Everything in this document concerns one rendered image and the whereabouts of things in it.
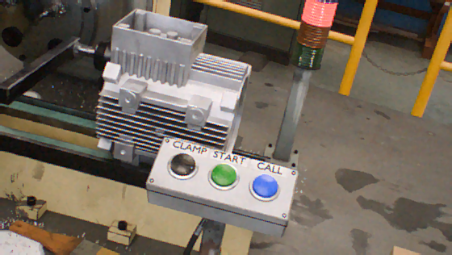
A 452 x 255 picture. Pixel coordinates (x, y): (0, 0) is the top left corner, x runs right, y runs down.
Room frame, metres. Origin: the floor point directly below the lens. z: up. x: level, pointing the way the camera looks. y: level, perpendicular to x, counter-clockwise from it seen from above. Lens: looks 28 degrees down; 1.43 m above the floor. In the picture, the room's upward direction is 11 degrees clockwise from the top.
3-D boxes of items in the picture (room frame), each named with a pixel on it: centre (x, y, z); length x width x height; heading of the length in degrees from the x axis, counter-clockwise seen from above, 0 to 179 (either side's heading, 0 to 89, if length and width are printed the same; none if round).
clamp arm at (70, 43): (0.86, 0.32, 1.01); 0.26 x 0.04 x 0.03; 174
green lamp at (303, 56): (1.09, -0.13, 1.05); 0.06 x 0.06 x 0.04
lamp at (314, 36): (1.09, -0.13, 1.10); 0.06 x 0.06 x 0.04
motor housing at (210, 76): (0.81, 0.09, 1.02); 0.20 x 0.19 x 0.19; 84
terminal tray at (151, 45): (0.81, 0.12, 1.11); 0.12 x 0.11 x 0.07; 84
